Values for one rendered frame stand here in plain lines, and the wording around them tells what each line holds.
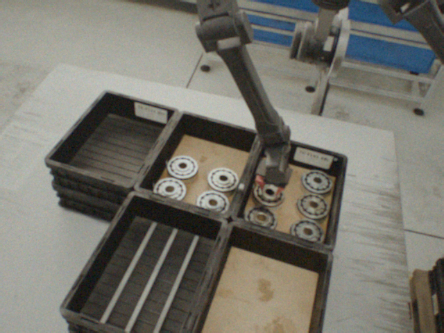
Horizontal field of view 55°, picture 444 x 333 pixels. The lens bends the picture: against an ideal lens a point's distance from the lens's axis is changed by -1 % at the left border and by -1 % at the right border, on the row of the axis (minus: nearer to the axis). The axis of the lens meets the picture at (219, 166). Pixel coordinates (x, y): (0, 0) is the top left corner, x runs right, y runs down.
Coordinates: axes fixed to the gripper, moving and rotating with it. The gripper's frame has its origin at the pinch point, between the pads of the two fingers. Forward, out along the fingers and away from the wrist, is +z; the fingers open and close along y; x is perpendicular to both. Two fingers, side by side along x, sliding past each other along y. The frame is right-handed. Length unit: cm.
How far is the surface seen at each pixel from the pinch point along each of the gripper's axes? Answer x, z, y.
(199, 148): 11.7, 3.9, -29.2
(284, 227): -9.1, 4.3, 7.9
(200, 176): -0.4, 3.9, -23.6
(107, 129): 6, 3, -64
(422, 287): 38, 74, 77
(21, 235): -38, 16, -70
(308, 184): 9.0, 1.5, 11.0
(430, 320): 22, 74, 81
